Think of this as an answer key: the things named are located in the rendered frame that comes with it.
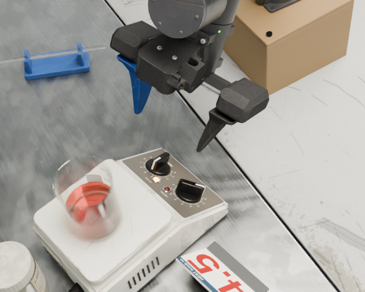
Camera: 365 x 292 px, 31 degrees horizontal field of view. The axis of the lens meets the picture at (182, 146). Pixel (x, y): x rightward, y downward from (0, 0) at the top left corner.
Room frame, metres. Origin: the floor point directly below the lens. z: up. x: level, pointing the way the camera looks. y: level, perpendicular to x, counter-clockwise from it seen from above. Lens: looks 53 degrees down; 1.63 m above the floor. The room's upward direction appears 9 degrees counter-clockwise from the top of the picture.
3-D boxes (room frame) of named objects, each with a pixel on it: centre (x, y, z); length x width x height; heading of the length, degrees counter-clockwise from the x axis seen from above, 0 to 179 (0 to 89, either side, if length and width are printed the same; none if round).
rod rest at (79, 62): (0.73, 0.17, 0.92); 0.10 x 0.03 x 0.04; 89
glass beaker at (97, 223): (0.39, 0.11, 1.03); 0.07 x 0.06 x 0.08; 31
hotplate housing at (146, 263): (0.41, 0.08, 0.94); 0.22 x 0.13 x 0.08; 125
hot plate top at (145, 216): (0.40, 0.10, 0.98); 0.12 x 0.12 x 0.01; 35
